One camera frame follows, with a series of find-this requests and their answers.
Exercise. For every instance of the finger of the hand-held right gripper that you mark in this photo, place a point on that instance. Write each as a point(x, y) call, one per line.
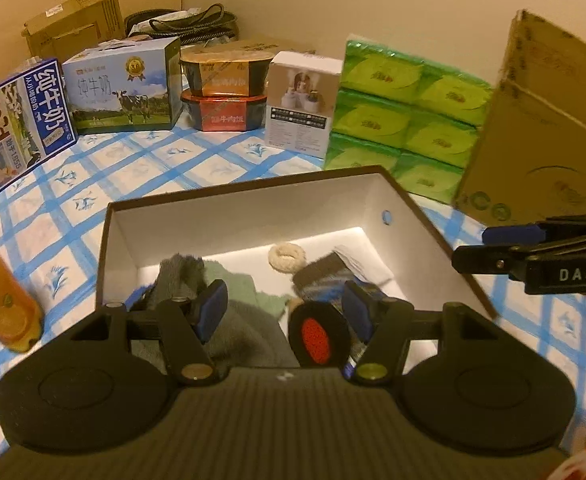
point(515, 233)
point(483, 259)

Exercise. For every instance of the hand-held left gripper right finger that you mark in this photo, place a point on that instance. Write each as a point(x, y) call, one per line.
point(359, 310)

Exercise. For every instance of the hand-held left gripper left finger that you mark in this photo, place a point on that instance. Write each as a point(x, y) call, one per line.
point(214, 305)

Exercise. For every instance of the green cloth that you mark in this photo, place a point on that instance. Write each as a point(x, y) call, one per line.
point(253, 295)

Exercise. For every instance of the black round pad red centre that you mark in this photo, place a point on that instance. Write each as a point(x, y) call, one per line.
point(318, 335)

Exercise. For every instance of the grey striped sock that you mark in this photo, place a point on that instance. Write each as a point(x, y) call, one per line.
point(323, 275)

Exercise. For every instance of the grey towel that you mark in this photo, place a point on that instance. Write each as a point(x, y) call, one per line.
point(253, 345)

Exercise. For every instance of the brown storage box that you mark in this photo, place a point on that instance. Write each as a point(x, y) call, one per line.
point(253, 210)

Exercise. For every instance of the white paper sheet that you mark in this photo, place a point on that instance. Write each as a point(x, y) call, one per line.
point(368, 265)

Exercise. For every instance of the large cardboard box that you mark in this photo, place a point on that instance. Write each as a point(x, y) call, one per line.
point(548, 130)

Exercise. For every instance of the blue checked tablecloth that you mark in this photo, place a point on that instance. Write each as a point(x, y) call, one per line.
point(138, 165)

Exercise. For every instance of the bundle of green tissue packs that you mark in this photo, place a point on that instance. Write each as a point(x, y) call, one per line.
point(403, 115)

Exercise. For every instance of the red instant food bowl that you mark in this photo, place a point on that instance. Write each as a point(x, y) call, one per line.
point(223, 114)

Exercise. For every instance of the orange juice bottle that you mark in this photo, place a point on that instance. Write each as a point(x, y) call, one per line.
point(3, 305)

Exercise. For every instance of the white photo print box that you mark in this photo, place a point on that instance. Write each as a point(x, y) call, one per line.
point(300, 105)

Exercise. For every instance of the gold instant food bowl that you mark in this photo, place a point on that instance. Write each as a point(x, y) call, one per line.
point(225, 72)

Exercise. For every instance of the milk box with cow print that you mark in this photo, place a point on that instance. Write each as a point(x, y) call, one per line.
point(123, 85)

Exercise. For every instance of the blue milk carton box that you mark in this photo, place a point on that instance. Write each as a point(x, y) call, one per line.
point(18, 125)

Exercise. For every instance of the flat brown carton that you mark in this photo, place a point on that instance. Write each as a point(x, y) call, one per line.
point(273, 45)

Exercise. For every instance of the black bag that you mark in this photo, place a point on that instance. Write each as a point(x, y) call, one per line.
point(183, 22)

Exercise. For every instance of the small brown cardboard box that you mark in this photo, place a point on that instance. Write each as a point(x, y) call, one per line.
point(73, 20)

